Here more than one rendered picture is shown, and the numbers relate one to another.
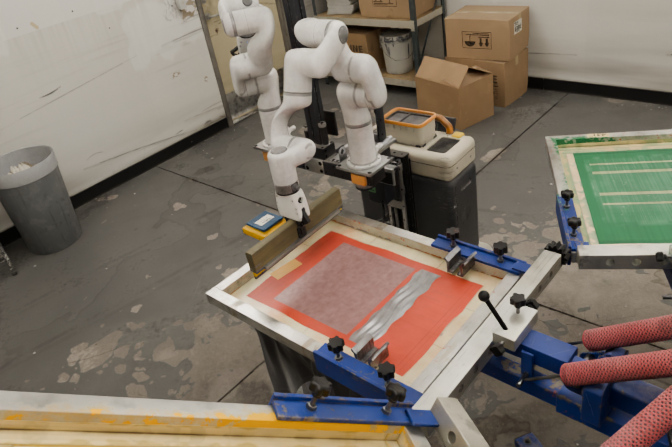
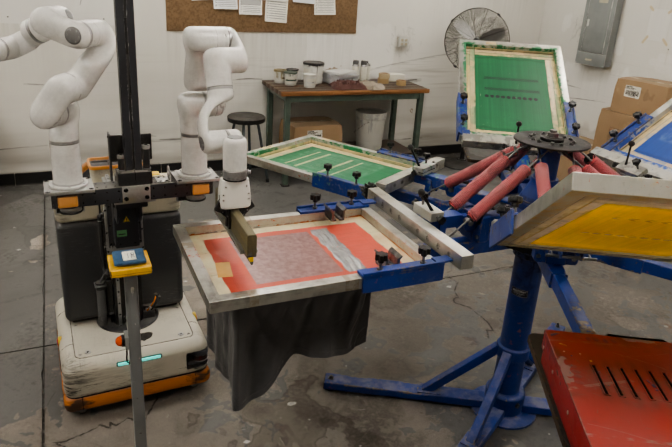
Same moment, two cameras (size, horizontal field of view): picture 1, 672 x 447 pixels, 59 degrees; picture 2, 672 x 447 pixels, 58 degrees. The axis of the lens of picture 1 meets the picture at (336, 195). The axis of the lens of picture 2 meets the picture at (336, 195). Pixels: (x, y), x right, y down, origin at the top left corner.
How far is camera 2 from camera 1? 193 cm
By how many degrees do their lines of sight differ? 65
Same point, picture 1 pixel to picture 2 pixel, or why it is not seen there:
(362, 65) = not seen: hidden behind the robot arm
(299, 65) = (232, 59)
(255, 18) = (104, 29)
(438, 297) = (347, 235)
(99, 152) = not seen: outside the picture
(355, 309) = (320, 260)
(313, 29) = (216, 33)
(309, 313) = (299, 276)
